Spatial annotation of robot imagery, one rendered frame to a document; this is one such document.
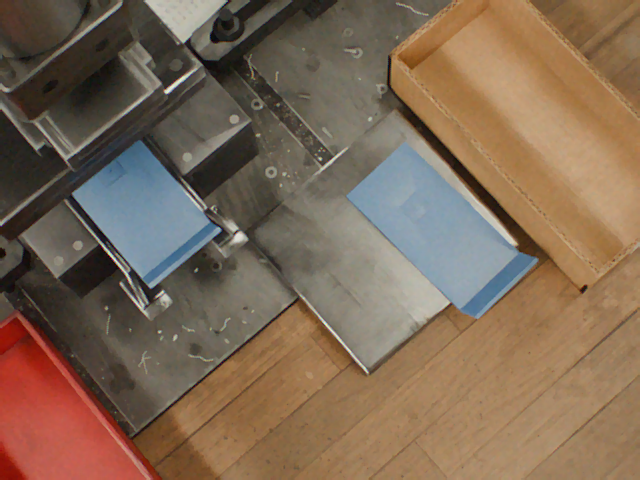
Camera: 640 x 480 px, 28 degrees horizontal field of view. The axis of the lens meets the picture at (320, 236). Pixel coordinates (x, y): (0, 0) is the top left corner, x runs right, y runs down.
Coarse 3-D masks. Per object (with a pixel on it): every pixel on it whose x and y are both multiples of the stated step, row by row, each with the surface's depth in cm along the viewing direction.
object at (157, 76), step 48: (144, 48) 87; (0, 96) 85; (96, 96) 82; (144, 96) 82; (192, 96) 90; (0, 144) 86; (48, 144) 83; (96, 144) 82; (0, 192) 85; (48, 192) 86
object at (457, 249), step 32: (416, 160) 107; (352, 192) 107; (384, 192) 107; (448, 192) 107; (384, 224) 106; (416, 224) 106; (448, 224) 106; (480, 224) 106; (416, 256) 105; (448, 256) 105; (480, 256) 105; (512, 256) 105; (448, 288) 104; (480, 288) 104
